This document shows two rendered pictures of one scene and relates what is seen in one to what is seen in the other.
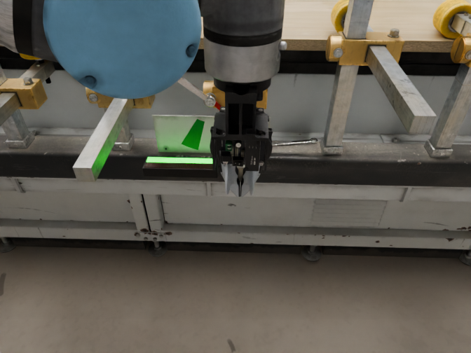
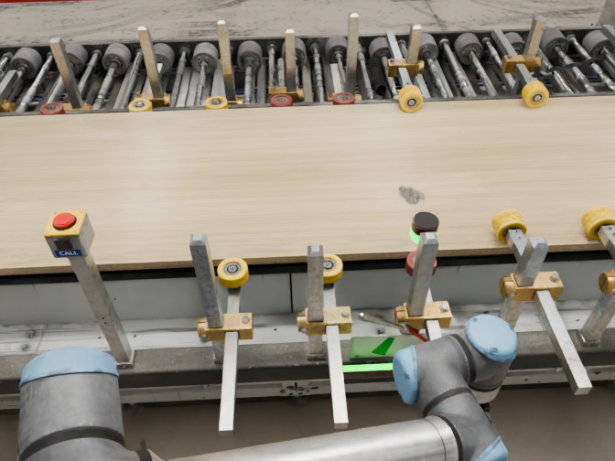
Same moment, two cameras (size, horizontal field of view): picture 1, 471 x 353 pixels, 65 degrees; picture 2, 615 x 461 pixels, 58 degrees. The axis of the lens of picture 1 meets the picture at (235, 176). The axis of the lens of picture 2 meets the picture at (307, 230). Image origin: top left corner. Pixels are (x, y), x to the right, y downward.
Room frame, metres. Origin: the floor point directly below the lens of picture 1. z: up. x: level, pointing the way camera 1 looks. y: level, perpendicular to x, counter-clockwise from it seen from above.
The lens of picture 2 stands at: (-0.09, 0.35, 1.99)
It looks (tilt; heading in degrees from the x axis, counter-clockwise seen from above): 45 degrees down; 356
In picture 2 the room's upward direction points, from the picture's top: 1 degrees counter-clockwise
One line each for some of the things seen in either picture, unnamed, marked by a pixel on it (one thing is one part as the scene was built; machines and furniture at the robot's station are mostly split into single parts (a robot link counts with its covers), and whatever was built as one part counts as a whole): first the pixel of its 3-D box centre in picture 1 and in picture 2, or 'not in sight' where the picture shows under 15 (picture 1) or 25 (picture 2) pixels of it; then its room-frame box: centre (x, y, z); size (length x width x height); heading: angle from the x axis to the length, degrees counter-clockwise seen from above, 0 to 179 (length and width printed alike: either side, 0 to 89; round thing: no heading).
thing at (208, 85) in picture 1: (235, 92); (421, 315); (0.73, 0.00, 0.85); 0.13 x 0.06 x 0.05; 88
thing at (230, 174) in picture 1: (229, 179); not in sight; (0.42, 0.01, 0.86); 0.06 x 0.03 x 0.09; 177
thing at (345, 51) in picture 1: (362, 48); (529, 286); (0.72, -0.25, 0.95); 0.13 x 0.06 x 0.05; 88
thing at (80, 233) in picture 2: not in sight; (70, 235); (0.75, 0.78, 1.18); 0.07 x 0.07 x 0.08; 88
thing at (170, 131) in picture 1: (212, 135); (399, 346); (0.70, 0.05, 0.75); 0.26 x 0.01 x 0.10; 88
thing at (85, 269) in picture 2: not in sight; (102, 310); (0.75, 0.78, 0.93); 0.05 x 0.04 x 0.45; 88
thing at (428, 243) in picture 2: not in sight; (415, 303); (0.73, 0.02, 0.90); 0.03 x 0.03 x 0.48; 88
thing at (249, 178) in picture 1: (250, 180); not in sight; (0.42, -0.02, 0.86); 0.06 x 0.03 x 0.09; 177
